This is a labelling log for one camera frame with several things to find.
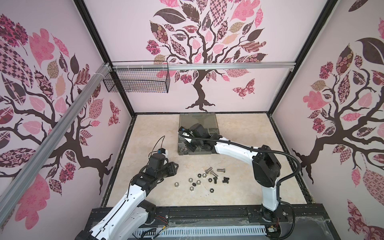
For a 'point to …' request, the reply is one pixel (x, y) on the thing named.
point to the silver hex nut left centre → (190, 180)
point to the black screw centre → (215, 179)
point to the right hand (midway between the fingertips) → (186, 138)
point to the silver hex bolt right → (221, 170)
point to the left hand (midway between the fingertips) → (176, 168)
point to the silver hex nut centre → (198, 182)
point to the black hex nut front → (211, 190)
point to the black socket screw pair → (226, 180)
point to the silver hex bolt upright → (208, 170)
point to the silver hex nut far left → (176, 184)
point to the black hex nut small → (210, 181)
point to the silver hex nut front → (191, 188)
